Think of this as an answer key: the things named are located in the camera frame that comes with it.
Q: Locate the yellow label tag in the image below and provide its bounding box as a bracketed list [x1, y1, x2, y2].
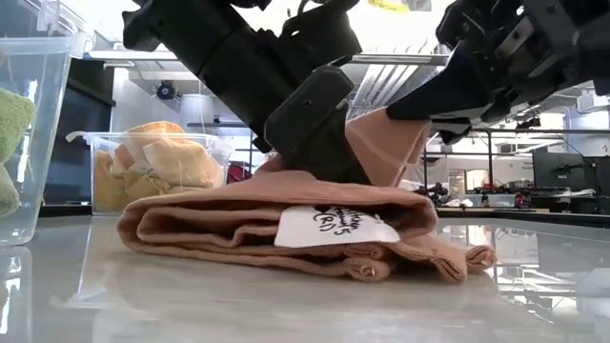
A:
[367, 0, 412, 14]

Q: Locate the large black screen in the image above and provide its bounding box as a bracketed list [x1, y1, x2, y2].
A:
[45, 59, 115, 206]

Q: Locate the red bag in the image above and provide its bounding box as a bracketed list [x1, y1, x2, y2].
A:
[227, 162, 254, 185]

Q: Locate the black metal rack frame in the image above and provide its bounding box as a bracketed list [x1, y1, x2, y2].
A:
[423, 126, 573, 192]

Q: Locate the salmon pink towel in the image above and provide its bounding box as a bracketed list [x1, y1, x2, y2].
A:
[116, 108, 498, 285]

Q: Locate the pale green towel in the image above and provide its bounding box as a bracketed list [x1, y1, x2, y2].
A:
[0, 164, 21, 219]
[0, 89, 38, 166]

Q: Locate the cluttered workbench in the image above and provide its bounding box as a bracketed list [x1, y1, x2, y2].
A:
[414, 183, 535, 210]

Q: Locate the clear plastic bin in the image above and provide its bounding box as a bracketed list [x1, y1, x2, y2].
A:
[65, 131, 235, 216]
[0, 0, 94, 247]

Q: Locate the orange checkered waffle towel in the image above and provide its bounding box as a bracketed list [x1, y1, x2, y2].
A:
[112, 121, 226, 190]

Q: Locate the black computer monitor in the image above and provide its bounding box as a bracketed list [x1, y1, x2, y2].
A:
[532, 151, 610, 192]

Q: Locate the black round fixture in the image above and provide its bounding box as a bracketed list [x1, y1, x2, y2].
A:
[156, 80, 176, 101]

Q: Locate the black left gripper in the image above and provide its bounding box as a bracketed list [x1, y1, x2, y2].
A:
[121, 0, 363, 161]

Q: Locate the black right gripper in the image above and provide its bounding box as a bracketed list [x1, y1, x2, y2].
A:
[385, 0, 610, 146]

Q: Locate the mustard yellow towel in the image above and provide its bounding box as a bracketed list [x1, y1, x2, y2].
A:
[126, 175, 177, 201]
[93, 151, 144, 213]

